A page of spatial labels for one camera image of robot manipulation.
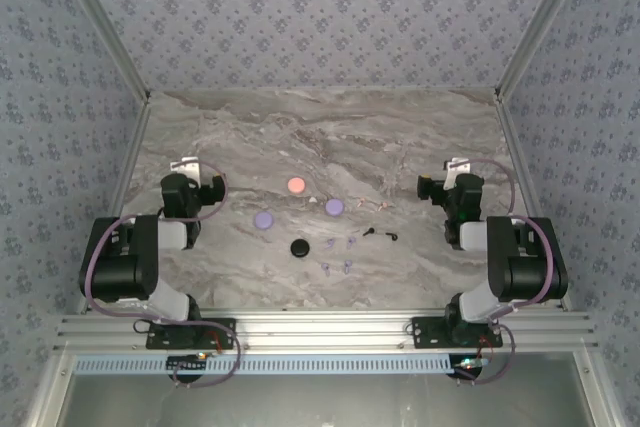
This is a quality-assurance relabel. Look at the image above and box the wide aluminium base rail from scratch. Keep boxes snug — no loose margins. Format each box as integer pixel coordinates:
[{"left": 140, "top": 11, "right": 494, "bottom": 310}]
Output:
[{"left": 52, "top": 309, "right": 600, "bottom": 352}]

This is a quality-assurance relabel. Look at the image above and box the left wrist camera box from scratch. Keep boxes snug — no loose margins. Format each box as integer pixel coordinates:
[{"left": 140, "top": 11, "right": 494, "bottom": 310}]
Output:
[{"left": 169, "top": 156, "right": 202, "bottom": 186}]

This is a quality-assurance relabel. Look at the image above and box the black controller board with LED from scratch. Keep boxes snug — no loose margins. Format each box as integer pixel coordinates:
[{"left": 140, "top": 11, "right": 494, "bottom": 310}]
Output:
[
  {"left": 166, "top": 353, "right": 210, "bottom": 384},
  {"left": 449, "top": 354, "right": 490, "bottom": 384}
]

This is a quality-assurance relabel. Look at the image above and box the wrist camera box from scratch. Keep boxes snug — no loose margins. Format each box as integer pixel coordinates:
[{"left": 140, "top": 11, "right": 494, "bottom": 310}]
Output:
[
  {"left": 169, "top": 156, "right": 202, "bottom": 186},
  {"left": 443, "top": 156, "right": 472, "bottom": 188}
]

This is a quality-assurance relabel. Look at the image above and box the grey metal lower panel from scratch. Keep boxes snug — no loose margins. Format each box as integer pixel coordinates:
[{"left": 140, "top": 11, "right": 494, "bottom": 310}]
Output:
[{"left": 29, "top": 351, "right": 619, "bottom": 427}]

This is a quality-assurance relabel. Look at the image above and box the aluminium table side rail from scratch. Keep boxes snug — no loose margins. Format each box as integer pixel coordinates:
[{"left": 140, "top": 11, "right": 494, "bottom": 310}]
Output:
[
  {"left": 492, "top": 91, "right": 574, "bottom": 313},
  {"left": 74, "top": 94, "right": 154, "bottom": 316}
]

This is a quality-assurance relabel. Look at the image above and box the aluminium corner post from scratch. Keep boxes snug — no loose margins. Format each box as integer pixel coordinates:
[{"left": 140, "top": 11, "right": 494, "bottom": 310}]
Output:
[
  {"left": 49, "top": 0, "right": 152, "bottom": 101},
  {"left": 493, "top": 0, "right": 599, "bottom": 101}
]

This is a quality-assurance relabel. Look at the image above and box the light blue slotted cable duct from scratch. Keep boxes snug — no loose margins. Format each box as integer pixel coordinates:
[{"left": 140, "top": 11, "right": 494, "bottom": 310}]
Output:
[{"left": 72, "top": 352, "right": 459, "bottom": 377}]

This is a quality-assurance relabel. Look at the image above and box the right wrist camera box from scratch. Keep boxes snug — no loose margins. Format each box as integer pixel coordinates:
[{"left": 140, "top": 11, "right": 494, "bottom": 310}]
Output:
[{"left": 443, "top": 156, "right": 472, "bottom": 188}]

